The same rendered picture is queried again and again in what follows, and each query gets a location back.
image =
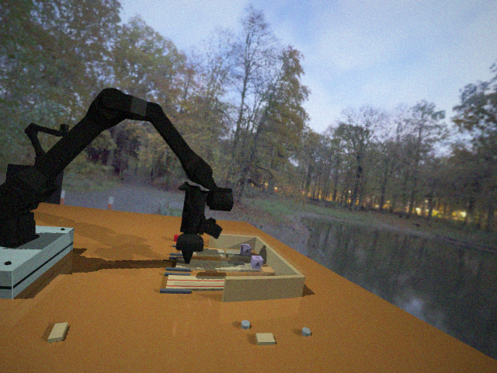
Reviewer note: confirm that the cream flat strip with red stripes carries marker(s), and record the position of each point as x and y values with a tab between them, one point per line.
195	283

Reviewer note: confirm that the cream speckled strip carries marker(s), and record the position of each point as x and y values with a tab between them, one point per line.
199	264

